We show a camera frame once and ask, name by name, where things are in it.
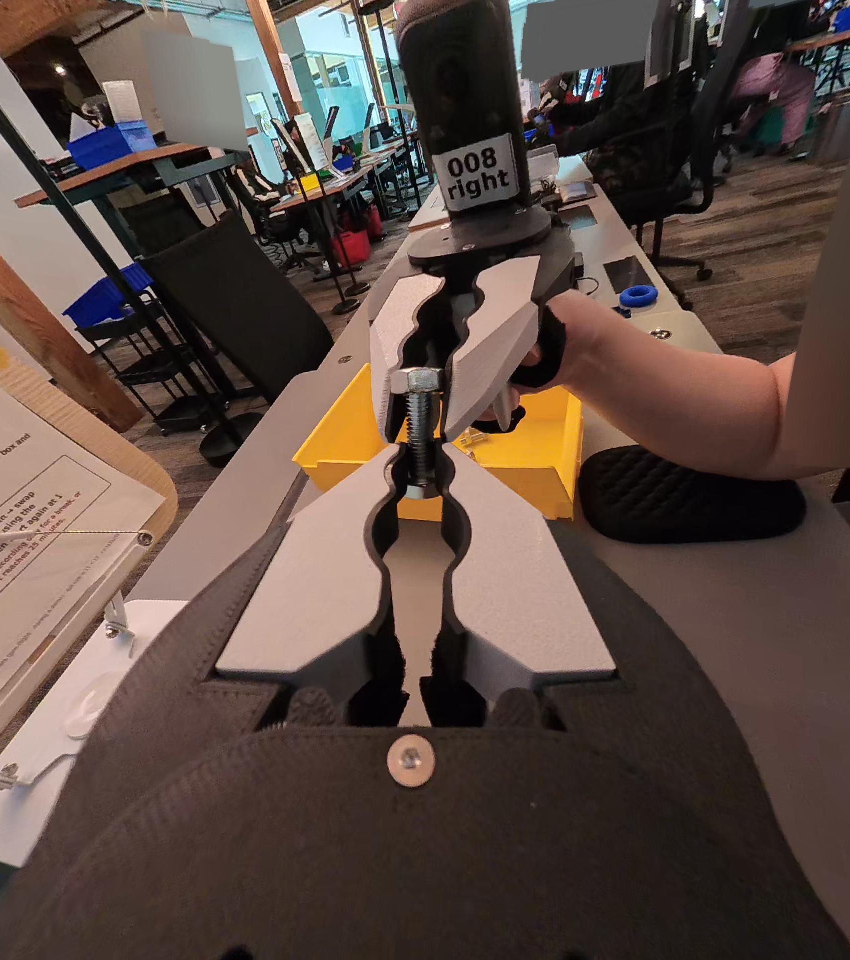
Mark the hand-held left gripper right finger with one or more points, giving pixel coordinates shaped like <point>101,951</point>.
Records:
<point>530,600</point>

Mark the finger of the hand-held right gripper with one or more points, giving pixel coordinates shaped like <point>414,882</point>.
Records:
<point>395,322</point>
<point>500,330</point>

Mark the printed instruction sheet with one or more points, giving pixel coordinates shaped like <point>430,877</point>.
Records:
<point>19,480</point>

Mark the instruction sheet on clipboard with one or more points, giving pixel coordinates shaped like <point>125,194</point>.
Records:
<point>109,450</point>

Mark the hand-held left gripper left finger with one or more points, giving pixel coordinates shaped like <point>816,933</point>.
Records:
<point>305,600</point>

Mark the red bin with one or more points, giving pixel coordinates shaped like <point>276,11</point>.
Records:
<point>351,247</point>

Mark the white stand base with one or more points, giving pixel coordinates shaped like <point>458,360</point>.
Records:
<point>34,810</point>

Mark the black mesh office chair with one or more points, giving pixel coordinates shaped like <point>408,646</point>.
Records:
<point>237,300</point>

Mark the wooden top standing desk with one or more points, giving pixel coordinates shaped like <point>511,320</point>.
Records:
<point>132,161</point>

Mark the yellow plastic bin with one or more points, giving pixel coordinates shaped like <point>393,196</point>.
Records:
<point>335,442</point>

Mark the person's right forearm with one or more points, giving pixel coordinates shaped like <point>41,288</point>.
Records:
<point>710,412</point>

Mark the steel bolt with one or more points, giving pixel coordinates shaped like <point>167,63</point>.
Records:
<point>419,435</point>

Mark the black floor stand pole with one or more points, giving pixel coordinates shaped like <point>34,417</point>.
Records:
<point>231,444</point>

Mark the black table pad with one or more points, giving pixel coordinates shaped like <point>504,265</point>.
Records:
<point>629,272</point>
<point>578,216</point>

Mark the black rolling cart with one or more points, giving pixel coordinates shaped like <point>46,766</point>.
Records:
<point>184,412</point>

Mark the person's right hand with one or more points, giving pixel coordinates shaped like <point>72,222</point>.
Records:
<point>590,360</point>

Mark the black wrist rest pad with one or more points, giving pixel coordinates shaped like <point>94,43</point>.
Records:
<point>695,502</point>

